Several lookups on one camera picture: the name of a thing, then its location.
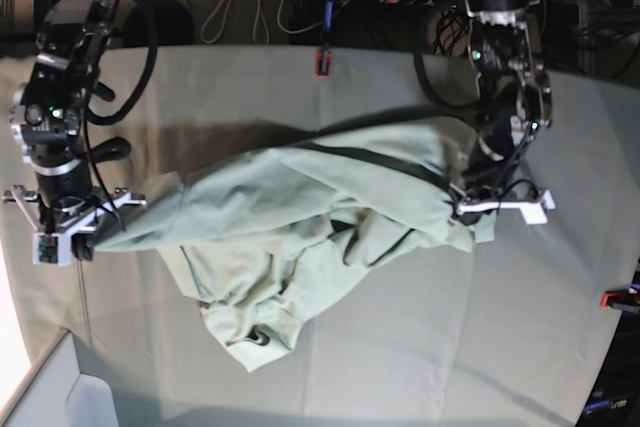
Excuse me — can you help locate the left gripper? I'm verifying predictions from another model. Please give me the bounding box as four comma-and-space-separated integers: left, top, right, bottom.
454, 181, 542, 226

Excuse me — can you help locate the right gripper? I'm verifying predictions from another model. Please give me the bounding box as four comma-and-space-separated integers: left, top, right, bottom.
2, 185, 147, 262

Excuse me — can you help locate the light green polo t-shirt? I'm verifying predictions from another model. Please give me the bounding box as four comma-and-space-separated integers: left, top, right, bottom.
96, 116, 494, 371

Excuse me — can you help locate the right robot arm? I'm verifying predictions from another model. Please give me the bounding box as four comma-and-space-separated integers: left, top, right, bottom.
2, 0, 159, 266

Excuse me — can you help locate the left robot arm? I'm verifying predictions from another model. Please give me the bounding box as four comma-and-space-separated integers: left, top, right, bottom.
413, 0, 552, 226

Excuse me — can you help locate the grey-green table cloth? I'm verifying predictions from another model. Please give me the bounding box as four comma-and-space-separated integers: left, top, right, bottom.
1, 46, 639, 426

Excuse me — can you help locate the white plastic bin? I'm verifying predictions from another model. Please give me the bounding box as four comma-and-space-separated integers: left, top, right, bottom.
1, 329, 119, 427

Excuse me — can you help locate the red clamp at right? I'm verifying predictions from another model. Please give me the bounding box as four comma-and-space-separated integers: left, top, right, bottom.
600, 283, 640, 315

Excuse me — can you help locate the red clamp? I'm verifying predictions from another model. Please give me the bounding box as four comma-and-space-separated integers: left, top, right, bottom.
315, 1, 334, 78
600, 283, 640, 315

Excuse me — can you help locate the red clamp at centre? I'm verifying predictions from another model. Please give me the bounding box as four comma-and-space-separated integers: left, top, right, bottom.
315, 1, 334, 78

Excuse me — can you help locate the black round stool base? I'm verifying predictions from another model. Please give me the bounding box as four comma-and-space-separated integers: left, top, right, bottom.
121, 0, 195, 48

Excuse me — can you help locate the blue clamp at bottom right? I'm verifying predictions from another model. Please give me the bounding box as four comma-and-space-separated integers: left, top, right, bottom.
582, 398, 629, 416

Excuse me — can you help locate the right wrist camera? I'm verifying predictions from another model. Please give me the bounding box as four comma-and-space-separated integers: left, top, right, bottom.
32, 232, 72, 266

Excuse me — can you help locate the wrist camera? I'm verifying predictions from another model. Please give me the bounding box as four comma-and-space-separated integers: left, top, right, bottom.
32, 232, 72, 266
519, 190, 556, 225

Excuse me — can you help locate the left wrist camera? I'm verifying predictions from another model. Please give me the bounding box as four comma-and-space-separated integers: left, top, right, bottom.
519, 190, 556, 225

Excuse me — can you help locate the white floor cable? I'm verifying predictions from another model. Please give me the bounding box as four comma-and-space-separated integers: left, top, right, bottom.
154, 0, 327, 46

